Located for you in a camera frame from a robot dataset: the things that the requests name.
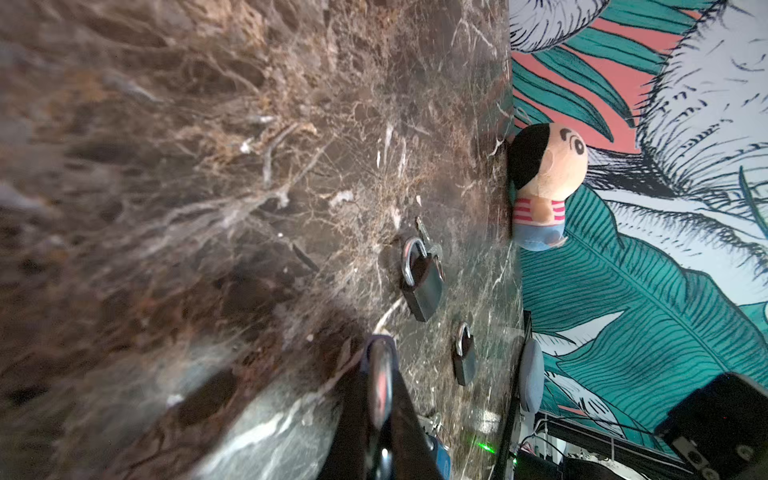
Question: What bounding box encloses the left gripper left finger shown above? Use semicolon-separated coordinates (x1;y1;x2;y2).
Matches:
317;359;370;480

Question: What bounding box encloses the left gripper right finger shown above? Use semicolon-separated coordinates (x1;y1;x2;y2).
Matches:
390;371;442;480

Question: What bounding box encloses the blue padlock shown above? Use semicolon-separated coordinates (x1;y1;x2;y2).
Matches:
362;335;397;479
417;414;451;480

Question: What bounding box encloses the black padlock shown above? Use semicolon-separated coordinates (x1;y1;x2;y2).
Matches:
452;322;476;387
401;216;445;323

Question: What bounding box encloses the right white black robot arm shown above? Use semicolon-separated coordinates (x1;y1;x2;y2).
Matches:
534;372;767;479

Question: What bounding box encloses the grey oval pad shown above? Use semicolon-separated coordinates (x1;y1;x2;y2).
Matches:
518;339;546;414

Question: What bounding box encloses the plush doll striped shirt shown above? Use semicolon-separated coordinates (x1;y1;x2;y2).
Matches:
507;122;588;252

